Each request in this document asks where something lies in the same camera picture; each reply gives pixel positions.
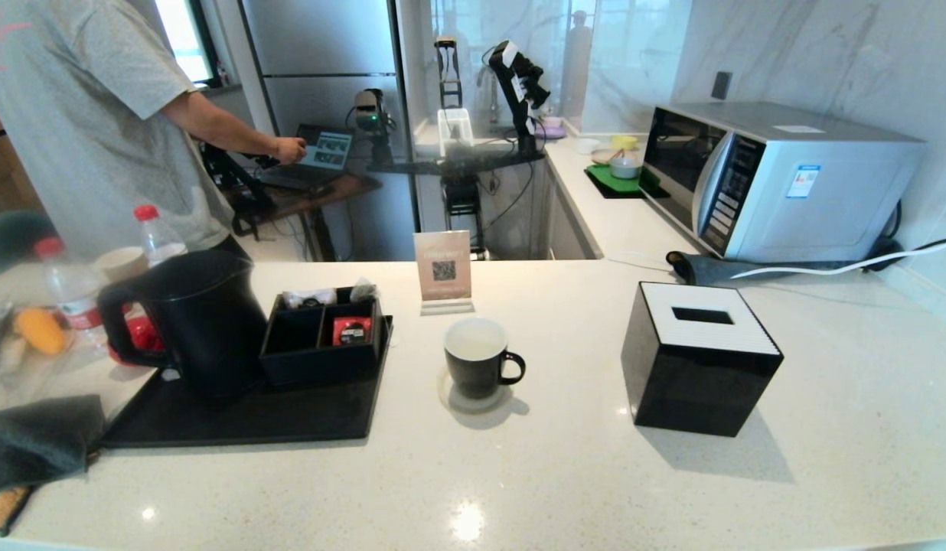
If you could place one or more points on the beige QR code sign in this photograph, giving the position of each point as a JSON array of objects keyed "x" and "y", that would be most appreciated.
[{"x": 442, "y": 264}]

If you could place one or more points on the green mat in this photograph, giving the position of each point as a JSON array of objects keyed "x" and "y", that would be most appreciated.
[{"x": 607, "y": 180}]

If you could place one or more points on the person's hand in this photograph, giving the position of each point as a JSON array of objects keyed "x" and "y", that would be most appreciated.
[{"x": 291, "y": 150}]

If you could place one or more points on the black serving tray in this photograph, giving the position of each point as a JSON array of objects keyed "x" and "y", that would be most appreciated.
[{"x": 289, "y": 413}]

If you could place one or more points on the person's bare forearm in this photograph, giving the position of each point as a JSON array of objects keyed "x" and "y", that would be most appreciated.
[{"x": 220, "y": 126}]

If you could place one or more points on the black upright gripper frame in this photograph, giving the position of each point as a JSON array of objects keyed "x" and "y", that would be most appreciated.
[{"x": 447, "y": 76}]

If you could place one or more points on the silver microwave oven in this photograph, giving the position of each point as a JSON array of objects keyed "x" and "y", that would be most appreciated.
[{"x": 825, "y": 191}]

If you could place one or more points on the small white bowl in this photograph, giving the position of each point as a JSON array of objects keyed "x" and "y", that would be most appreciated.
[{"x": 588, "y": 145}]

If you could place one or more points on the orange toy fruit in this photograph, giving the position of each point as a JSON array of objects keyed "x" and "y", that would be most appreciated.
[{"x": 40, "y": 330}]

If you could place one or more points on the round white coaster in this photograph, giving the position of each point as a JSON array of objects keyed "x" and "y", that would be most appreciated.
[{"x": 450, "y": 402}]

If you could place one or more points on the grey bowl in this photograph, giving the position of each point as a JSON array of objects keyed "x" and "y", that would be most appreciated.
[{"x": 624, "y": 168}]

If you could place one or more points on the black white background robot arm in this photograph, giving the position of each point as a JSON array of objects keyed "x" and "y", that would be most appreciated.
[{"x": 519, "y": 84}]

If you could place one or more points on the black mug white inside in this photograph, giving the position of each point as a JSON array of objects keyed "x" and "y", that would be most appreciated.
[{"x": 473, "y": 375}]

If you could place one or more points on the black wall socket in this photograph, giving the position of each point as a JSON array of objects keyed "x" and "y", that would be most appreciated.
[{"x": 722, "y": 85}]

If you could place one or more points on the white sachet packet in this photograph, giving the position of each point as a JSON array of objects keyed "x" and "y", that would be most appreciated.
[{"x": 308, "y": 297}]

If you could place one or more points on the black electric kettle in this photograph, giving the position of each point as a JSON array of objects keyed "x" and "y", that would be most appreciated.
[{"x": 205, "y": 321}]

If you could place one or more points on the brown woven mat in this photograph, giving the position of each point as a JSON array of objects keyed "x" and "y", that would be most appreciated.
[{"x": 2, "y": 513}]

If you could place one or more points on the dark green cloth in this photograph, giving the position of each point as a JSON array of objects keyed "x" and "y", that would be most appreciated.
[{"x": 37, "y": 444}]

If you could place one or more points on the brown wooden side table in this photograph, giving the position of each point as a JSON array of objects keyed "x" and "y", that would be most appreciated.
[{"x": 320, "y": 197}]

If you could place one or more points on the black tripod stand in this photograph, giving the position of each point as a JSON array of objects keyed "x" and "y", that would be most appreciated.
[{"x": 236, "y": 184}]

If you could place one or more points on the red Nescafe sachet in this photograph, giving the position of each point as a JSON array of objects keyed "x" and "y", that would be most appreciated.
[{"x": 352, "y": 330}]

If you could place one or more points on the teal chair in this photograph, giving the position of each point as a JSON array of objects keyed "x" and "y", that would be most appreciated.
[{"x": 14, "y": 237}]

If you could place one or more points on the purple plate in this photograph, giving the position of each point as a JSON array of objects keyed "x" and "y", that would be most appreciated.
[{"x": 551, "y": 130}]

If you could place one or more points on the bright window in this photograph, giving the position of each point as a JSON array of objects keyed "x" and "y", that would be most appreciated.
[{"x": 182, "y": 38}]

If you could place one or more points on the silver refrigerator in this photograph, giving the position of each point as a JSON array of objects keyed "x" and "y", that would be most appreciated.
[{"x": 327, "y": 46}]

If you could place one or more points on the black compartment organizer box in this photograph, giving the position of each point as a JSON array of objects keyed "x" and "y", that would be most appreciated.
[{"x": 320, "y": 367}]

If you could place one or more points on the black tissue box white lid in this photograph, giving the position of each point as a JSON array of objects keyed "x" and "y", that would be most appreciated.
[{"x": 687, "y": 383}]

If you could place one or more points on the beige plate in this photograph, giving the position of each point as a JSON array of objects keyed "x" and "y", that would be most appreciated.
[{"x": 601, "y": 157}]

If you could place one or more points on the person in grey t-shirt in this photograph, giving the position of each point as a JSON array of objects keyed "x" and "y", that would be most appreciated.
[{"x": 75, "y": 115}]

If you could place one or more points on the brown paper cup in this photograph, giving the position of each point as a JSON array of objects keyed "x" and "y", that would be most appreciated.
[{"x": 121, "y": 264}]

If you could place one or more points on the clear water bottle red cap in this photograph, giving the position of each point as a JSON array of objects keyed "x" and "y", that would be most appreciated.
[
  {"x": 75, "y": 298},
  {"x": 161, "y": 245}
]

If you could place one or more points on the open laptop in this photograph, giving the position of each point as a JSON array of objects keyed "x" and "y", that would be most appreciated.
[{"x": 324, "y": 149}]

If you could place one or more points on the yellow bowl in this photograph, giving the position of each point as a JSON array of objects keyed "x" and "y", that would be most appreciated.
[{"x": 624, "y": 142}]

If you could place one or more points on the grey camera head green light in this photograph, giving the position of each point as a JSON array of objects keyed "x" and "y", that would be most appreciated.
[{"x": 370, "y": 107}]

